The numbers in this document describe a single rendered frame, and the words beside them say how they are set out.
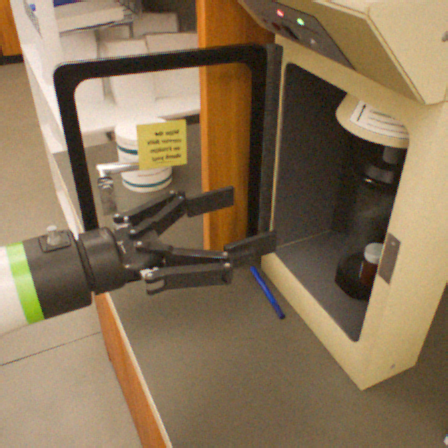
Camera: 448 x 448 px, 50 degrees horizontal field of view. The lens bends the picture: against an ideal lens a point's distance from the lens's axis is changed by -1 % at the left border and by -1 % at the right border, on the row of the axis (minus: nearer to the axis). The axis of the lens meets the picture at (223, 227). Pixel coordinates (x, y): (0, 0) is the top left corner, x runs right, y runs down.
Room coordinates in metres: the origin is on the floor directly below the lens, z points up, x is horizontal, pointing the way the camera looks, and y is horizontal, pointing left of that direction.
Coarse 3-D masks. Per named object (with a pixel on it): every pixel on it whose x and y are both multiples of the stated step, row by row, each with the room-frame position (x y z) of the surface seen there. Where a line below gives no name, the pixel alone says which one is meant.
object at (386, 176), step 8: (368, 152) 0.63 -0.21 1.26; (376, 152) 0.63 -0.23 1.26; (384, 152) 0.61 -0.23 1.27; (392, 152) 0.60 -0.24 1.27; (400, 152) 0.60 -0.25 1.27; (360, 160) 0.63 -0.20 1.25; (368, 160) 0.61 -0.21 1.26; (376, 160) 0.61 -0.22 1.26; (384, 160) 0.61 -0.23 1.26; (392, 160) 0.60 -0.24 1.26; (400, 160) 0.60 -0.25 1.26; (360, 168) 0.61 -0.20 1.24; (368, 168) 0.60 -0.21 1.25; (376, 168) 0.59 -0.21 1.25; (384, 168) 0.59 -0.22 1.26; (392, 168) 0.59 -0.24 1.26; (400, 168) 0.59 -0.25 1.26; (376, 176) 0.58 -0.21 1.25; (384, 176) 0.58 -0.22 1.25; (392, 176) 0.57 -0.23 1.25; (400, 176) 0.57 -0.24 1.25
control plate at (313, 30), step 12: (252, 0) 0.63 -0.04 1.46; (264, 0) 0.59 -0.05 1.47; (264, 12) 0.63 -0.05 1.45; (276, 12) 0.59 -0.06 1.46; (288, 12) 0.55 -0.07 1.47; (300, 12) 0.51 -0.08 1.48; (264, 24) 0.68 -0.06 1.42; (288, 24) 0.59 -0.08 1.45; (300, 24) 0.55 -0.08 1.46; (312, 24) 0.51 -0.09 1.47; (288, 36) 0.63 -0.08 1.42; (312, 36) 0.55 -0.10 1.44; (324, 36) 0.51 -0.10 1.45; (312, 48) 0.58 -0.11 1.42; (336, 48) 0.51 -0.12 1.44; (336, 60) 0.54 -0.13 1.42
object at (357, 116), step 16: (352, 96) 0.61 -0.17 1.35; (336, 112) 0.63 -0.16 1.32; (352, 112) 0.59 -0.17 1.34; (368, 112) 0.57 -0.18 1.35; (352, 128) 0.57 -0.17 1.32; (368, 128) 0.56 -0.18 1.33; (384, 128) 0.55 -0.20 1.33; (400, 128) 0.54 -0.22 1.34; (384, 144) 0.54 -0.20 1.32; (400, 144) 0.53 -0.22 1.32
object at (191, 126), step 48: (96, 96) 0.63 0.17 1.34; (144, 96) 0.66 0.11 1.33; (192, 96) 0.68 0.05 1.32; (240, 96) 0.70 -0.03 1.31; (96, 144) 0.63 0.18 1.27; (144, 144) 0.65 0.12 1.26; (192, 144) 0.68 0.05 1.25; (240, 144) 0.70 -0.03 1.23; (96, 192) 0.63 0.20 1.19; (144, 192) 0.65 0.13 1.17; (192, 192) 0.68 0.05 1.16; (240, 192) 0.70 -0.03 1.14; (192, 240) 0.67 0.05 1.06; (240, 240) 0.70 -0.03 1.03
